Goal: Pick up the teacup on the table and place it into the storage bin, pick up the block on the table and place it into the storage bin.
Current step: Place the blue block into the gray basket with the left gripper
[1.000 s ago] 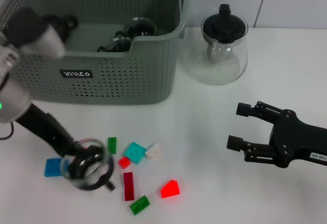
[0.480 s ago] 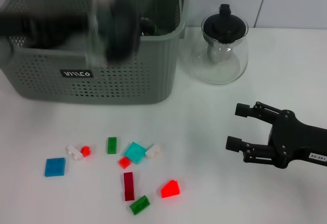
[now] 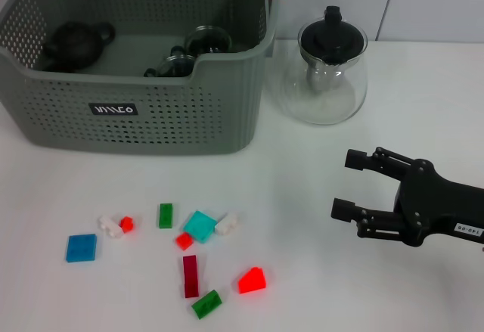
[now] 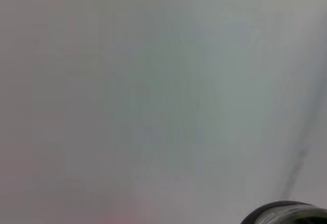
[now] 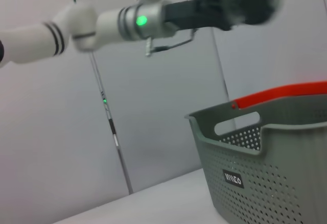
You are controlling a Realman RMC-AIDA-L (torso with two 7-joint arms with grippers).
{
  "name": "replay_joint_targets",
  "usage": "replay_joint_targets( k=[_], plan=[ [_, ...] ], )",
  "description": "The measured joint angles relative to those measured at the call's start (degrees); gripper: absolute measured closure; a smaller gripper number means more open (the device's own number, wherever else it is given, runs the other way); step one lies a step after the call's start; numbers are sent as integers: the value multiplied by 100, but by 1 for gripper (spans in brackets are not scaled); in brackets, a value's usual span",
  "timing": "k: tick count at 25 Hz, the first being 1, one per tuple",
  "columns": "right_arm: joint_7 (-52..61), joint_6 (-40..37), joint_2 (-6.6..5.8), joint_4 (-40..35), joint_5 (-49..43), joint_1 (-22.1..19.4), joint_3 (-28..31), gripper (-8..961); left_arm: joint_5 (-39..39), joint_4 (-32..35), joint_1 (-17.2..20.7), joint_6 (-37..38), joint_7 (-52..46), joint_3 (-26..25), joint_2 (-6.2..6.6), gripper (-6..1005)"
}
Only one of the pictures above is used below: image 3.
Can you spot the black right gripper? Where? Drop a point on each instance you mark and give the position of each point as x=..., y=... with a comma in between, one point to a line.
x=427, y=203

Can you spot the glass teacup black sleeve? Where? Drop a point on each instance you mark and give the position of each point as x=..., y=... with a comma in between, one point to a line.
x=175, y=65
x=208, y=37

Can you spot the grey perforated storage bin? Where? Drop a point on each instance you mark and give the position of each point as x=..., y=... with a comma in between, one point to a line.
x=170, y=128

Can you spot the bright red sloped brick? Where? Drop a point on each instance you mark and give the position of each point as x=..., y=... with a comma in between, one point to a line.
x=252, y=280

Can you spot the white studded brick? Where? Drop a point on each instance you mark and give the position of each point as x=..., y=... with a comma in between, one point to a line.
x=111, y=227
x=226, y=224

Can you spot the glass teapot black lid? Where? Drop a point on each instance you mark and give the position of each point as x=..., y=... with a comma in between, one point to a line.
x=332, y=37

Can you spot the teal square plate brick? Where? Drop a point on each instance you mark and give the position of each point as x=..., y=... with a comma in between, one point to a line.
x=199, y=227

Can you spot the small red flat brick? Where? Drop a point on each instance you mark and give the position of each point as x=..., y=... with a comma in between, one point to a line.
x=184, y=241

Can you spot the green thick brick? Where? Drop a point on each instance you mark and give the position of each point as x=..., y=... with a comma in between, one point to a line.
x=206, y=304

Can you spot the dark red long brick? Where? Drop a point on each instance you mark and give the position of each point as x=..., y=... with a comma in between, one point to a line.
x=190, y=276

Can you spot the green flat brick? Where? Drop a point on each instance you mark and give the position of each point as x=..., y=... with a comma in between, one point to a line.
x=165, y=215

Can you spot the small red cube brick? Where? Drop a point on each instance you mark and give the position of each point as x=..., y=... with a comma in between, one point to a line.
x=127, y=224

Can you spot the blue square plate brick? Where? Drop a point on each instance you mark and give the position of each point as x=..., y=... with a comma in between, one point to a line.
x=81, y=248

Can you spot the dark clay teapot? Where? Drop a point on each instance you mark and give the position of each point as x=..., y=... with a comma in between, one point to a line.
x=75, y=44

